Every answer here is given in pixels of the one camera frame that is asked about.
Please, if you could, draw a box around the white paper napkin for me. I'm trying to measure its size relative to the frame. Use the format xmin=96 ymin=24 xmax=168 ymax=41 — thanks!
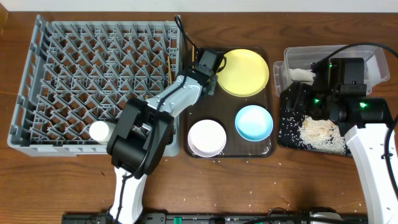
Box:
xmin=288 ymin=68 xmax=315 ymax=82

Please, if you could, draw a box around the yellow plate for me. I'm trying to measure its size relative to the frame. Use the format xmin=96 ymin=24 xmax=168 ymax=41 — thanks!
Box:
xmin=217 ymin=49 xmax=270 ymax=97

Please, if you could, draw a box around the wooden chopstick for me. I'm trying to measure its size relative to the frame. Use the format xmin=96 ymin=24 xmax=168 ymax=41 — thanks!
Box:
xmin=167 ymin=56 xmax=173 ymax=85
xmin=191 ymin=46 xmax=196 ymax=69

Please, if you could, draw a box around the rice and nut waste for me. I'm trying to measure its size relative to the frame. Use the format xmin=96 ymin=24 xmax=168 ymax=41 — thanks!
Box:
xmin=278 ymin=105 xmax=352 ymax=156

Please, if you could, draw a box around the light blue bowl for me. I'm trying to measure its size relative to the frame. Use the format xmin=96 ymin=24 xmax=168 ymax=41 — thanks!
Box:
xmin=234 ymin=105 xmax=274 ymax=142

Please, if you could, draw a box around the white pink bowl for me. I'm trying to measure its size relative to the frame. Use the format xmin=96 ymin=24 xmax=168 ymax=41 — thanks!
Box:
xmin=187 ymin=119 xmax=227 ymax=157

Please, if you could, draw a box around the white cup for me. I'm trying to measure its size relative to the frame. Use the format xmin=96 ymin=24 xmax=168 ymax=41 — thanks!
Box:
xmin=89 ymin=121 xmax=116 ymax=144

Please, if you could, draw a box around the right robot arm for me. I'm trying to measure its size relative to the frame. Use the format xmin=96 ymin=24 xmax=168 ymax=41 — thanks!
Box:
xmin=281 ymin=58 xmax=397 ymax=223

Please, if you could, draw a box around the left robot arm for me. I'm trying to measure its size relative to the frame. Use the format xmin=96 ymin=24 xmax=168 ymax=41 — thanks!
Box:
xmin=106 ymin=48 xmax=227 ymax=223

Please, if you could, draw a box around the black waste tray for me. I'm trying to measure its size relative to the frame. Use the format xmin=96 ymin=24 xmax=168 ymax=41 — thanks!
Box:
xmin=279 ymin=82 xmax=366 ymax=156

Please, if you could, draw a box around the clear plastic waste bin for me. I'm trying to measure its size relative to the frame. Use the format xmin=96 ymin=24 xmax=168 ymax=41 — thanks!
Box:
xmin=273 ymin=45 xmax=390 ymax=95

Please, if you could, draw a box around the grey plastic dishwasher rack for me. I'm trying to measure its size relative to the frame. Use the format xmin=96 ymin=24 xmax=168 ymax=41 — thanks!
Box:
xmin=7 ymin=16 xmax=182 ymax=157

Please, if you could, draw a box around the dark brown serving tray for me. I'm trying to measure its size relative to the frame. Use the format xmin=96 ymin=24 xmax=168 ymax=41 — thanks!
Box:
xmin=182 ymin=45 xmax=276 ymax=159

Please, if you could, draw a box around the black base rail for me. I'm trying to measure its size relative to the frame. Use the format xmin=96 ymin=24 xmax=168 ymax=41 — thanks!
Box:
xmin=61 ymin=212 xmax=374 ymax=224

